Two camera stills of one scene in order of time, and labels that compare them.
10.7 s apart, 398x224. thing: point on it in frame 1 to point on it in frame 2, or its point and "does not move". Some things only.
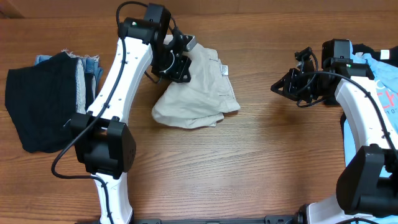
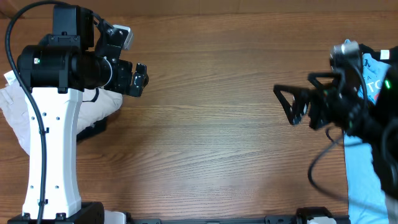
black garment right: (390, 56) does not move
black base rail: (268, 219) does not move
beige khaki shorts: (203, 101) to (94, 104)
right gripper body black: (292, 84) to (315, 104)
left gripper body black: (170, 66) to (121, 73)
